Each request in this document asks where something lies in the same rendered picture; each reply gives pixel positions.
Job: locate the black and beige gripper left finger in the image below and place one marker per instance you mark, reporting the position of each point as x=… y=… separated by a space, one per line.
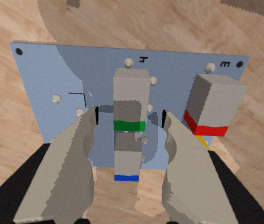
x=55 y=185

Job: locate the grey metal blank with blue end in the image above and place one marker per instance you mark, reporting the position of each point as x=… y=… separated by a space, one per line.
x=127 y=156

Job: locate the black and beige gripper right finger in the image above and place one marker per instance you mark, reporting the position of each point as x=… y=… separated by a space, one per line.
x=198 y=187

